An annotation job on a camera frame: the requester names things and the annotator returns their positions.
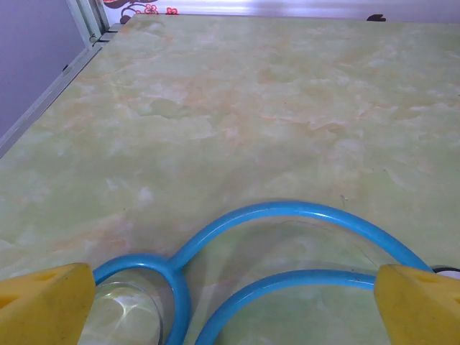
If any aluminium table side rail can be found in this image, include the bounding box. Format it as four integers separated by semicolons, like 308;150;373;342
0;23;123;159

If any aluminium frame post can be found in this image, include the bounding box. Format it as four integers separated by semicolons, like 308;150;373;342
66;0;111;50

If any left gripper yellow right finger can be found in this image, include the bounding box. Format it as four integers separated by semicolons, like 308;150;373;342
373;264;460;345

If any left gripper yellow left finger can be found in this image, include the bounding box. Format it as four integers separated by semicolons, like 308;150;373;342
0;262;97;345

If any small clear plastic cup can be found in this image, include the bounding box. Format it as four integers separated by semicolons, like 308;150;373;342
77;282;166;345

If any blue stethoscope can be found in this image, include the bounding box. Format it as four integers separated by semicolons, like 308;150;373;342
91;200;460;345

